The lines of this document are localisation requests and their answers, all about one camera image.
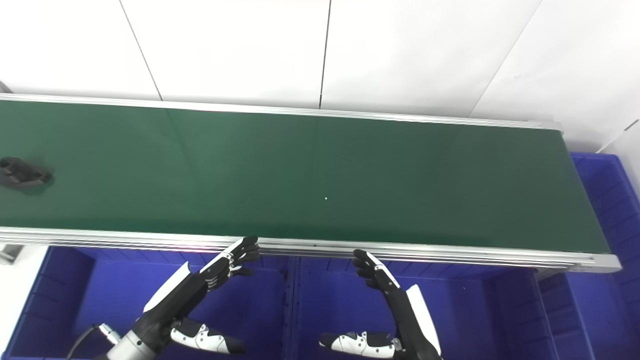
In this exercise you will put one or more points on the green conveyor belt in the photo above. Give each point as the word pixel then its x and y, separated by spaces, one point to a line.
pixel 320 170
pixel 450 252

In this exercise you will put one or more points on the aluminium conveyor leg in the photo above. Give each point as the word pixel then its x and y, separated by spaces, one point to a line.
pixel 7 254

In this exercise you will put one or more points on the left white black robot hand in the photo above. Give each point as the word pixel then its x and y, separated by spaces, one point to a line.
pixel 180 295

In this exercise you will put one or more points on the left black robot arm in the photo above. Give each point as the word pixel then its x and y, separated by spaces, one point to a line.
pixel 125 347

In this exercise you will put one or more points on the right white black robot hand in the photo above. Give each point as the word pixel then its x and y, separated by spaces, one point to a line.
pixel 407 315

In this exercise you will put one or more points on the black flange part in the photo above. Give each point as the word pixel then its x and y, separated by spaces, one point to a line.
pixel 22 173

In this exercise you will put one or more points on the blue plastic bin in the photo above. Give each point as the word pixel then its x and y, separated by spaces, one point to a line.
pixel 610 210
pixel 100 295
pixel 340 300

